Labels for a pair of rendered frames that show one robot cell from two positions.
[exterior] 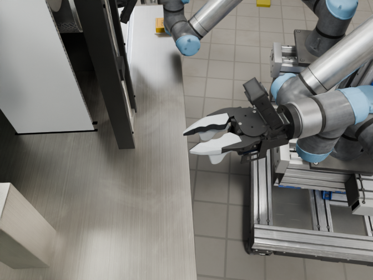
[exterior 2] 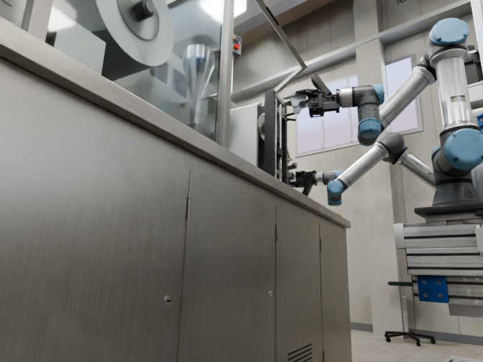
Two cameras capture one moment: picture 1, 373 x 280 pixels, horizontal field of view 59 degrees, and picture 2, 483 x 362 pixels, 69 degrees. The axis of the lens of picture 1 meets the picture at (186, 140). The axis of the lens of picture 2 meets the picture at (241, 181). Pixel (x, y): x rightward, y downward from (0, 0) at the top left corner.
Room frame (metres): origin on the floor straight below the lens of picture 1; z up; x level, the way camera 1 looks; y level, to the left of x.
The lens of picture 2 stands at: (-0.79, -0.56, 0.58)
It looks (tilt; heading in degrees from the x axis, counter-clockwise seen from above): 15 degrees up; 34
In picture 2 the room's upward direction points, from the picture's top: 2 degrees clockwise
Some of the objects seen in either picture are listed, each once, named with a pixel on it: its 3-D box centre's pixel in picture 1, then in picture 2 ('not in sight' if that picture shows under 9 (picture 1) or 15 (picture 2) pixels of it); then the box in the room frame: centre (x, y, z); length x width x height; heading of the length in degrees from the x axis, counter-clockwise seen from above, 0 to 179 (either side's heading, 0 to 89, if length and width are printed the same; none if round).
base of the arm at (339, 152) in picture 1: (347, 133); (454, 195); (0.63, -0.53, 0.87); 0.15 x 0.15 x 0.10
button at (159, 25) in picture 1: (164, 24); not in sight; (1.15, 0.09, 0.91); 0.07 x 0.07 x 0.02; 3
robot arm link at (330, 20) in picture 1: (336, 10); not in sight; (1.13, -0.58, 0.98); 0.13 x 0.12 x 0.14; 19
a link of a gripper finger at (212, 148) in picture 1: (215, 153); (294, 100); (0.33, -0.05, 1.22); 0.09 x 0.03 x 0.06; 116
